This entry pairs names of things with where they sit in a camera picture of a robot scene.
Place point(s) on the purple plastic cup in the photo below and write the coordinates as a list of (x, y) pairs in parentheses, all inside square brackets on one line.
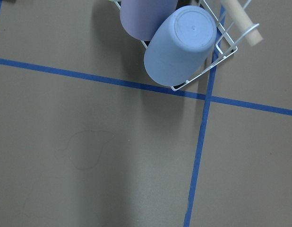
[(141, 18)]

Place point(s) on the wooden rack handle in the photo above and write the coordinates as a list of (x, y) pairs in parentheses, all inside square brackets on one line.
[(243, 22)]

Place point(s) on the white wire cup rack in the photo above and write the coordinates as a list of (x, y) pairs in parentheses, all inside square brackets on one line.
[(226, 42)]

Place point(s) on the blue plastic cup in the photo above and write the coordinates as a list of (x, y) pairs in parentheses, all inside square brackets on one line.
[(180, 46)]

